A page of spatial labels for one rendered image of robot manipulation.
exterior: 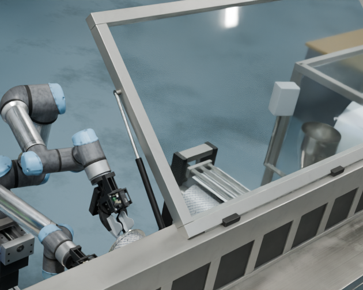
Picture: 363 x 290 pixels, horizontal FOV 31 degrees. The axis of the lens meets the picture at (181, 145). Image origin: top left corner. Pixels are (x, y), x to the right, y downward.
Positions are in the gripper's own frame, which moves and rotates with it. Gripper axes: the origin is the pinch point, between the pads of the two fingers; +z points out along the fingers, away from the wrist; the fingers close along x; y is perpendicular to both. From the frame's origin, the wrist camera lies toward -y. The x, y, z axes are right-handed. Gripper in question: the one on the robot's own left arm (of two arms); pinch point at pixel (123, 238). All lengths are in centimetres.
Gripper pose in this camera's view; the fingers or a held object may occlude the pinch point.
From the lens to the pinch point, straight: 203.4
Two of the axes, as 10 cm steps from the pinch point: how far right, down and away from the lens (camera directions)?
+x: 7.3, -2.4, 6.4
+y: 5.5, -3.5, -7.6
